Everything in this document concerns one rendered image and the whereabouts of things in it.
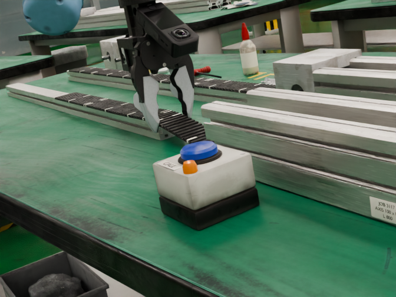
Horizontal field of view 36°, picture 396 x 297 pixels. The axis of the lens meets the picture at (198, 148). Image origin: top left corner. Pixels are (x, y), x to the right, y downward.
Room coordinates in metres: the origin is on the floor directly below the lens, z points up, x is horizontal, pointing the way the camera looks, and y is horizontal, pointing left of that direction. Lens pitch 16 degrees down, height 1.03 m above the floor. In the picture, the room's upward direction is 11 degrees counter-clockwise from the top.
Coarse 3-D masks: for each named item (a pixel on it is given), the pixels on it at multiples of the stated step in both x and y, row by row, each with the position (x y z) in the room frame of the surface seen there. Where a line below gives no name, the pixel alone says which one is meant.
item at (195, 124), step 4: (188, 124) 0.93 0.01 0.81; (192, 124) 0.93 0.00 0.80; (196, 124) 0.92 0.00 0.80; (200, 124) 0.93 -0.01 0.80; (172, 128) 0.92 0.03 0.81; (176, 128) 0.92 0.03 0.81; (180, 128) 0.92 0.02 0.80; (184, 128) 0.91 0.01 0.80; (188, 128) 0.91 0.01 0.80; (172, 132) 0.91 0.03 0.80; (176, 132) 0.90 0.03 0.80
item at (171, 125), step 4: (180, 120) 0.95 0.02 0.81; (184, 120) 0.95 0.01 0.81; (188, 120) 0.95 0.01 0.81; (192, 120) 0.94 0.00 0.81; (168, 124) 0.94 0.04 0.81; (172, 124) 0.94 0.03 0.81; (176, 124) 0.93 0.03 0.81; (180, 124) 0.93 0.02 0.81; (184, 124) 0.93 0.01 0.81; (164, 128) 0.93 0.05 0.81; (168, 128) 0.92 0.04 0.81
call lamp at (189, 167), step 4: (188, 160) 0.59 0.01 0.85; (192, 160) 0.59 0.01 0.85; (184, 164) 0.58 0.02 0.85; (188, 164) 0.58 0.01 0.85; (192, 164) 0.58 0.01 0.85; (196, 164) 0.59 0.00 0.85; (184, 168) 0.58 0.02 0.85; (188, 168) 0.58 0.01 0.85; (192, 168) 0.58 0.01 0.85; (196, 168) 0.58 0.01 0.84; (184, 172) 0.58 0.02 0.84; (188, 172) 0.58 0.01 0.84; (192, 172) 0.58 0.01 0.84
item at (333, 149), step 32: (256, 96) 0.79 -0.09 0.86; (288, 96) 0.73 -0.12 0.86; (320, 96) 0.70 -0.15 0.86; (224, 128) 0.73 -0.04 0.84; (256, 128) 0.69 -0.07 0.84; (288, 128) 0.62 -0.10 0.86; (320, 128) 0.58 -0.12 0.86; (352, 128) 0.55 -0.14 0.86; (384, 128) 0.53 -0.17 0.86; (256, 160) 0.68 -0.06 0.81; (288, 160) 0.64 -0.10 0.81; (320, 160) 0.58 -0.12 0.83; (352, 160) 0.54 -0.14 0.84; (384, 160) 0.51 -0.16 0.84; (320, 192) 0.59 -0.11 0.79; (352, 192) 0.55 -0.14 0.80; (384, 192) 0.51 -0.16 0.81
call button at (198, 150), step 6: (192, 144) 0.64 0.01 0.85; (198, 144) 0.63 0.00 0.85; (204, 144) 0.63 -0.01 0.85; (210, 144) 0.62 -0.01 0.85; (216, 144) 0.63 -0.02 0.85; (180, 150) 0.63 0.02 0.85; (186, 150) 0.62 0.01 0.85; (192, 150) 0.61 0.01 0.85; (198, 150) 0.61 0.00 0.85; (204, 150) 0.61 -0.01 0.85; (210, 150) 0.61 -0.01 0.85; (216, 150) 0.62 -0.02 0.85; (186, 156) 0.61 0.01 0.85; (192, 156) 0.61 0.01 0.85; (198, 156) 0.61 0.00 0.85; (204, 156) 0.61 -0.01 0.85
